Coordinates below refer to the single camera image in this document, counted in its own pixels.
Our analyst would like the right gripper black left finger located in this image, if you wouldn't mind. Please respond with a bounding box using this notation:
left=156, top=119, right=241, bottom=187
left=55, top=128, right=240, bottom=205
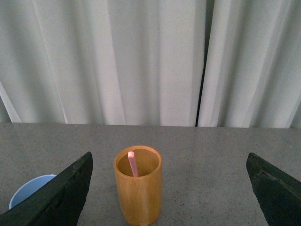
left=0, top=152, right=93, bottom=226

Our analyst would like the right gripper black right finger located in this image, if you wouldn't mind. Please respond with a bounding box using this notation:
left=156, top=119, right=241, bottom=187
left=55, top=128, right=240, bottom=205
left=246, top=153, right=301, bottom=226

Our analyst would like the blue plastic cup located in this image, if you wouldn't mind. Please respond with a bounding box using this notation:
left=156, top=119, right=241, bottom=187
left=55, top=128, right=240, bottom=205
left=9, top=174, right=56, bottom=209

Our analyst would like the wooden cylindrical chopstick holder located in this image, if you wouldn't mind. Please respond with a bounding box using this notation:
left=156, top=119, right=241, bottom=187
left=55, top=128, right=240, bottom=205
left=113, top=145, right=163, bottom=226

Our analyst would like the pink chopstick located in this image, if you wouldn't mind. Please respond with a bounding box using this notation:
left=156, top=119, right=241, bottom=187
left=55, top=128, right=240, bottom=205
left=127, top=151, right=138, bottom=177

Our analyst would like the white curtain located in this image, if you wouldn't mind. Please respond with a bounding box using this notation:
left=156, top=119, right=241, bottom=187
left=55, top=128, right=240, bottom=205
left=0, top=0, right=301, bottom=128

